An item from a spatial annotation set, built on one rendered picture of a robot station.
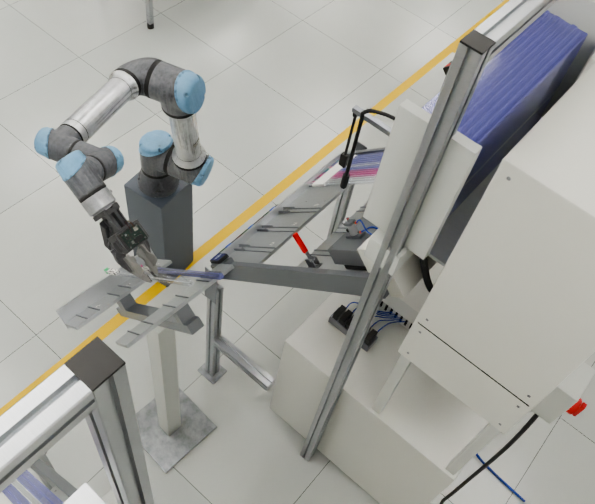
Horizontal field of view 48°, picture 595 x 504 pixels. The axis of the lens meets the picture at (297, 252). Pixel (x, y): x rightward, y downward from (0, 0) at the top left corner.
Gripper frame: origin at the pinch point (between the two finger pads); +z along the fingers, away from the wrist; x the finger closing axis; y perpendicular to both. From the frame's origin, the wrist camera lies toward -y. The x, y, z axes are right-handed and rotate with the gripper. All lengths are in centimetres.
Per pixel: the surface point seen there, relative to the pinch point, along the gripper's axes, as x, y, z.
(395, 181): 29, 65, 7
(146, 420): -6, -88, 52
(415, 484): 31, -6, 103
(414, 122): 29, 78, -2
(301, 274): 29.8, 12.3, 22.7
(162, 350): -2.5, -23.4, 21.8
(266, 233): 47, -24, 14
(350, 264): 34, 28, 25
